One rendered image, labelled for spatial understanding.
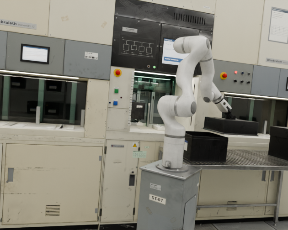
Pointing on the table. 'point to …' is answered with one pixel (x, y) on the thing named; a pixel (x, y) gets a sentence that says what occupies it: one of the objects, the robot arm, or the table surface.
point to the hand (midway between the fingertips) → (229, 116)
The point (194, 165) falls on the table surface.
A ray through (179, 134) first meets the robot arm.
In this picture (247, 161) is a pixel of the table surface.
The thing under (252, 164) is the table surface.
